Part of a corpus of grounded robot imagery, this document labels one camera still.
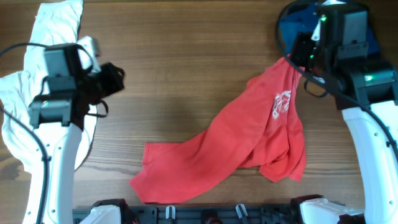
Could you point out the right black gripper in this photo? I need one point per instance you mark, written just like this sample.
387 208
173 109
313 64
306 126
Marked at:
301 50

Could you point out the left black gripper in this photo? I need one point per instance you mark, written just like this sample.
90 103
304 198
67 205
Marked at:
111 79

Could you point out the red printed t-shirt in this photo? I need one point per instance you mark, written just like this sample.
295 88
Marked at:
260 128

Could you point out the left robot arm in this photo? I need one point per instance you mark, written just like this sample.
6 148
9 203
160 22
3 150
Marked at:
57 119

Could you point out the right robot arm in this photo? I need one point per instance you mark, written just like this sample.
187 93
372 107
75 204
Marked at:
335 57

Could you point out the folded blue garment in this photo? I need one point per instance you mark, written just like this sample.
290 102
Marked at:
305 21

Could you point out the white t-shirt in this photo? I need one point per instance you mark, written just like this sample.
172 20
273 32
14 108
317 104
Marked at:
55 23

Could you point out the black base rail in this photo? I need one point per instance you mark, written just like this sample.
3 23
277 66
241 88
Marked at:
205 214

